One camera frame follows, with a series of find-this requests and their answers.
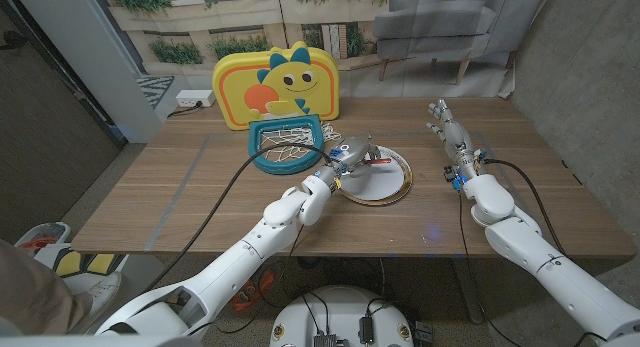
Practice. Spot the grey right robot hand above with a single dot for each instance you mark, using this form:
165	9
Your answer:
457	137

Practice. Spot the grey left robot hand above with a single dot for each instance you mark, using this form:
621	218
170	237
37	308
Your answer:
350	154

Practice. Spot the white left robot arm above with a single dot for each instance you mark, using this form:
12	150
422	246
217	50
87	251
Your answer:
240	262

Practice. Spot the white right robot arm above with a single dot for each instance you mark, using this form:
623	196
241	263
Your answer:
555	272

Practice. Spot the yellow dinosaur toy basketball hoop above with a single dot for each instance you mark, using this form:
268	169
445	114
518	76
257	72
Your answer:
300	82

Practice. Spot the printed backdrop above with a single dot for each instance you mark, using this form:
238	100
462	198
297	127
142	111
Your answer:
425	72

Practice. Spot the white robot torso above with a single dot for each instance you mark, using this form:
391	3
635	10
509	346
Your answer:
340	307

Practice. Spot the white power strip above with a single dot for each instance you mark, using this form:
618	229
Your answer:
195	98

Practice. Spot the orange tool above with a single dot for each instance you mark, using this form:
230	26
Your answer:
250	292

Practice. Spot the black adapter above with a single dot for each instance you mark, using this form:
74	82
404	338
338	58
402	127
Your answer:
366	330

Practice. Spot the yellow black striped object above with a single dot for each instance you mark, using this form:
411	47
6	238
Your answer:
102	262

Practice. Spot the white shoe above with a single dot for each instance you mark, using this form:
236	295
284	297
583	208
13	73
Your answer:
102	294

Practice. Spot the white bin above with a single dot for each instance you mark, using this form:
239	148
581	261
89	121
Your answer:
47	232

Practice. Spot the brown trouser leg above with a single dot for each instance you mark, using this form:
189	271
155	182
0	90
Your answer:
30	287

